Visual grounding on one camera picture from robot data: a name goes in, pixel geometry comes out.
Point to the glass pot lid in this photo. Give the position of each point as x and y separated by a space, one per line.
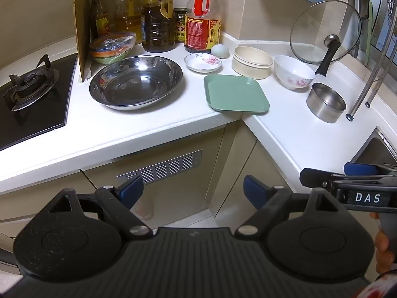
322 31

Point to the large steel basin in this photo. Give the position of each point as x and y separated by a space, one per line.
136 82

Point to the metal cabinet vent grill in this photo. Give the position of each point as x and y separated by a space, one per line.
161 167

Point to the gas burner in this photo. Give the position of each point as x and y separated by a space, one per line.
29 83

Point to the black glass cooktop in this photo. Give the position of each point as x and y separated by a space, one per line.
40 115

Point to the small steel bowl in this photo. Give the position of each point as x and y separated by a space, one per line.
325 104

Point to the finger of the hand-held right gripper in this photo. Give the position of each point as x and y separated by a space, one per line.
359 169
316 177

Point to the cardboard sheet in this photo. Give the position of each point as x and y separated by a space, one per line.
82 21

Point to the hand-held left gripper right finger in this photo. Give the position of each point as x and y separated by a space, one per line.
251 189

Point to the green square plate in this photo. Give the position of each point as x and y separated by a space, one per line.
235 93

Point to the steel sink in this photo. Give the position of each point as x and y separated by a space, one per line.
378 149

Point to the steel dish rack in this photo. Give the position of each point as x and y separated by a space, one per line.
377 68

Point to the beige cabinet door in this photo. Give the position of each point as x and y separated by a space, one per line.
245 158
173 205

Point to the wrapped stack of colourful bowls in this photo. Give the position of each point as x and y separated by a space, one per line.
111 49

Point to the small white floral dish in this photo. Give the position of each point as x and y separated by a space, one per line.
203 62

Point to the person's right forearm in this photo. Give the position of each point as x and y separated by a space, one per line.
380 287

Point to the small sauce jar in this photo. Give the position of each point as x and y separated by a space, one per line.
180 28

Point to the dark oil bottle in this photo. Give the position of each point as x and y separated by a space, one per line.
158 29

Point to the golden oil bottle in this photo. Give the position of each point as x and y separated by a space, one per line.
127 21

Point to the person's right hand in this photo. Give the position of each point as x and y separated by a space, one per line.
384 251

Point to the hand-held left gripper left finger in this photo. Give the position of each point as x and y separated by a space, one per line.
133 190

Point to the beige plastic bowl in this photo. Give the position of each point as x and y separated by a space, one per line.
251 63

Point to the pale egg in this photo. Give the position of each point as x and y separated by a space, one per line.
219 51

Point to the yellow-capped sauce bottle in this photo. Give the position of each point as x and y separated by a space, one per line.
100 21

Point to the white floral bowl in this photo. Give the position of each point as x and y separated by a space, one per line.
293 73

